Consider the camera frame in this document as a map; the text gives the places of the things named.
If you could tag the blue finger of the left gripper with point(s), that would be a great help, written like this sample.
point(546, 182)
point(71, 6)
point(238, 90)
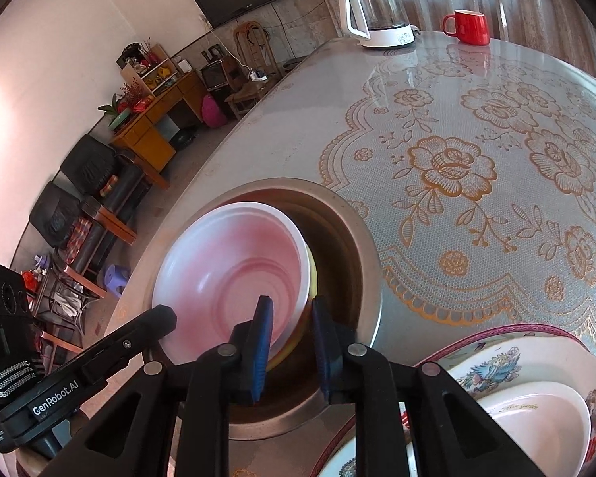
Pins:
point(114, 351)

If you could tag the pink bag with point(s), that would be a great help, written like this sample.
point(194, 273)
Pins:
point(212, 114)

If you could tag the large purple floral plate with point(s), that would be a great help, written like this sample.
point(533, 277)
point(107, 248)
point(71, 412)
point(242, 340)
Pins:
point(449, 357)

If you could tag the orange wooden cabinet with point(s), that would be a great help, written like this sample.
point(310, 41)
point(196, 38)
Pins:
point(141, 137)

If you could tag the wooden chair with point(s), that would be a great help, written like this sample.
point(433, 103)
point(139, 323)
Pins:
point(261, 70)

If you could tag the lace patterned tablecloth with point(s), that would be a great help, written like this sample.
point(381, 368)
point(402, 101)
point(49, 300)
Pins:
point(474, 168)

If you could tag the stainless steel bowl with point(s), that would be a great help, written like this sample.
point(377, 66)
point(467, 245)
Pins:
point(349, 279)

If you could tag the yellow plastic bowl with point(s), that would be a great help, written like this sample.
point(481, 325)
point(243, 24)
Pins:
point(293, 333)

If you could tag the white plate red characters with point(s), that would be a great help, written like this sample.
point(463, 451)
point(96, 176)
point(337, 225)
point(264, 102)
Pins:
point(529, 359)

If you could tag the small white rose plate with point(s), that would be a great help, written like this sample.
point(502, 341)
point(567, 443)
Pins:
point(548, 420)

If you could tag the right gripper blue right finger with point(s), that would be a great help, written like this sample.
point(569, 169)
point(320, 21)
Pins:
point(409, 420)

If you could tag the purple plastic stool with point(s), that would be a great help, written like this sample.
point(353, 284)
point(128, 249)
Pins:
point(116, 278)

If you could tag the black armchair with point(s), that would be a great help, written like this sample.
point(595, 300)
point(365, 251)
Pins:
point(109, 176)
point(72, 235)

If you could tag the red plastic bowl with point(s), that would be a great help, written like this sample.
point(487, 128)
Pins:
point(215, 272)

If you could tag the white glass electric kettle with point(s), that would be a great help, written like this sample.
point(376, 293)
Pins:
point(378, 24)

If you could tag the red mug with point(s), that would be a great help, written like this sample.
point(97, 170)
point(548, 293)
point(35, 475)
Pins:
point(467, 26)

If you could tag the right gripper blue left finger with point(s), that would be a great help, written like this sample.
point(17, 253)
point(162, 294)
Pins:
point(181, 406)

